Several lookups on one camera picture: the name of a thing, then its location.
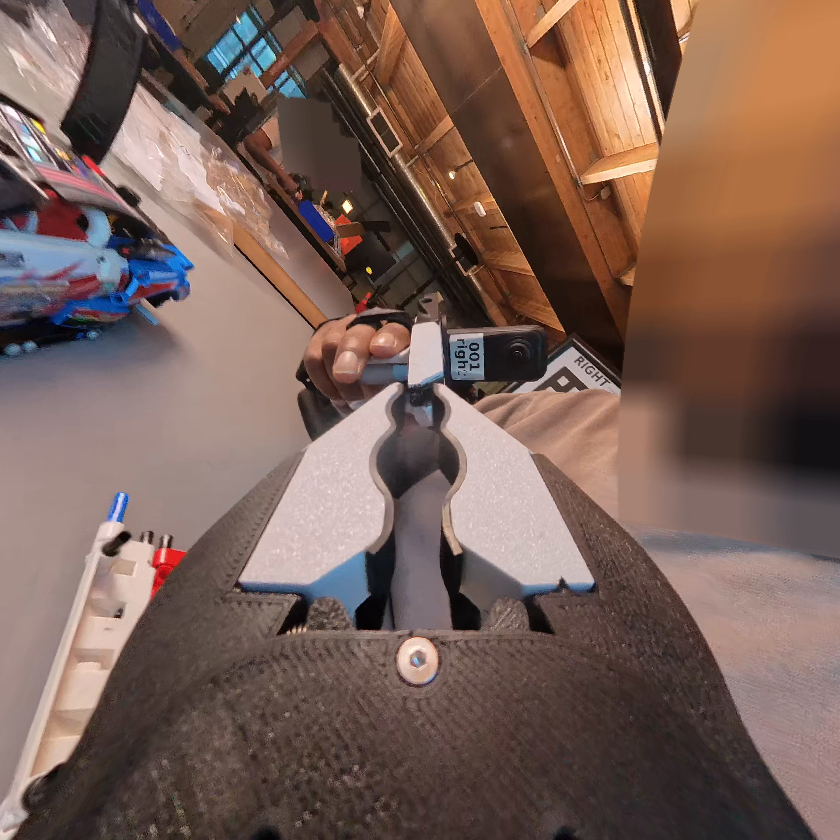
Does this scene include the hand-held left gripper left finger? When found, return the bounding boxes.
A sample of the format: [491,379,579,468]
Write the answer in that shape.
[237,381,406,618]

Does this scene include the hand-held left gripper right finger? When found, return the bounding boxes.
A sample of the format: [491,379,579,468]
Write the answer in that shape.
[433,382,598,611]

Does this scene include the red and white lego panel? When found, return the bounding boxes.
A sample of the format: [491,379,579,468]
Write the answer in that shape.
[0,521,189,818]

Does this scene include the lego race car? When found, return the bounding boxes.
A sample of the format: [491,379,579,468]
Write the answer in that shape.
[0,98,196,361]

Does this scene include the person's right hand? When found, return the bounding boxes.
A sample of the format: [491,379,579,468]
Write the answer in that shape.
[302,314,414,413]

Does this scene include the black and white marker board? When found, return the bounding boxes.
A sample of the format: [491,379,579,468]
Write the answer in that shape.
[502,333,623,396]

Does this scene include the blue plastic bin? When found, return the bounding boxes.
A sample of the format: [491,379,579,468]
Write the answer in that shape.
[297,199,343,245]

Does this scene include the crumpled clear plastic bags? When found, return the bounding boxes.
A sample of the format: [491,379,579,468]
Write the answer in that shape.
[108,85,290,260]

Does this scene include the black curved strip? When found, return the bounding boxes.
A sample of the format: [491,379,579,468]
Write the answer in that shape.
[60,0,151,165]

